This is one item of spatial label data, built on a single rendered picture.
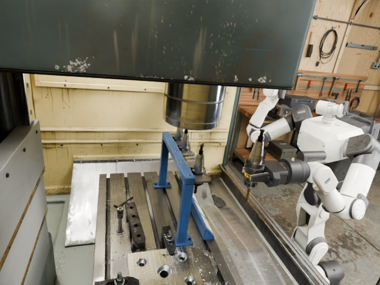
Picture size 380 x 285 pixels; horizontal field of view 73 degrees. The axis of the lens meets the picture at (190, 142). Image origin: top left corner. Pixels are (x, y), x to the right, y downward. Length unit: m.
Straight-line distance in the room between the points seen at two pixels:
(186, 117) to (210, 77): 0.12
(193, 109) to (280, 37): 0.24
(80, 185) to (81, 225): 0.27
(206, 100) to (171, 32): 0.18
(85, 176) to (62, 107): 0.45
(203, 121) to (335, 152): 0.84
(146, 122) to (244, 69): 1.25
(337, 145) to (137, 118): 1.16
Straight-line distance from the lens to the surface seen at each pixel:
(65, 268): 1.49
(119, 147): 1.80
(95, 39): 0.51
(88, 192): 1.72
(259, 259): 1.42
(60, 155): 1.85
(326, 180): 0.98
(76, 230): 1.61
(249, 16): 0.57
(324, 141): 1.34
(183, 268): 0.96
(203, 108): 0.61
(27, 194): 0.83
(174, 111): 0.62
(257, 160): 0.82
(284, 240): 1.48
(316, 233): 1.76
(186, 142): 1.19
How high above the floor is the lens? 1.71
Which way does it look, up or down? 23 degrees down
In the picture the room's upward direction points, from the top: 7 degrees clockwise
